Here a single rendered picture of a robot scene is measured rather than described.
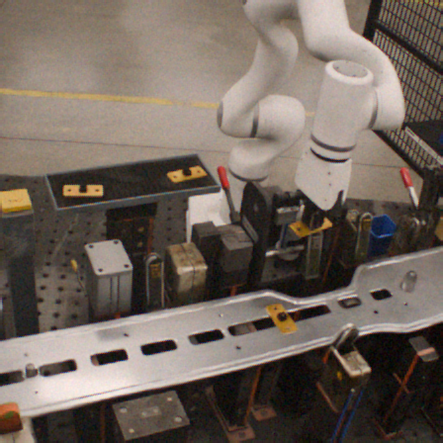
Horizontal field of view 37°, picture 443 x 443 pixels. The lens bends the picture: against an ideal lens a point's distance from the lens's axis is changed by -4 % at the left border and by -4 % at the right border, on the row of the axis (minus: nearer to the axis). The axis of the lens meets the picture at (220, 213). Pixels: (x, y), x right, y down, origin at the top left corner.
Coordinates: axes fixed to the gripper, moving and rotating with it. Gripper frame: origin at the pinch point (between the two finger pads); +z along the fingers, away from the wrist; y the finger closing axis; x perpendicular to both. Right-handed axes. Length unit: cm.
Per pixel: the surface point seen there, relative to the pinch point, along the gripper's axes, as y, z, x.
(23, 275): -36, 29, -47
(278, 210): -13.8, 10.0, 3.8
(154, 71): -291, 134, 131
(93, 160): -205, 131, 47
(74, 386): 0, 25, -50
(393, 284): 5.5, 25.6, 27.3
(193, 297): -11.8, 25.5, -16.9
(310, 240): -9.0, 17.5, 10.9
